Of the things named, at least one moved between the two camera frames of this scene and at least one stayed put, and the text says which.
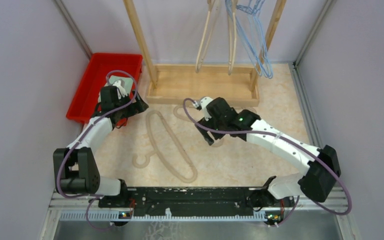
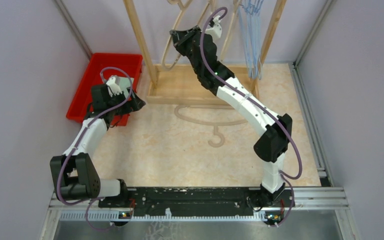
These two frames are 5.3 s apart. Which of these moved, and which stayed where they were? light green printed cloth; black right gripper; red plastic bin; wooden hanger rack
Moved: black right gripper
Stayed: red plastic bin; light green printed cloth; wooden hanger rack
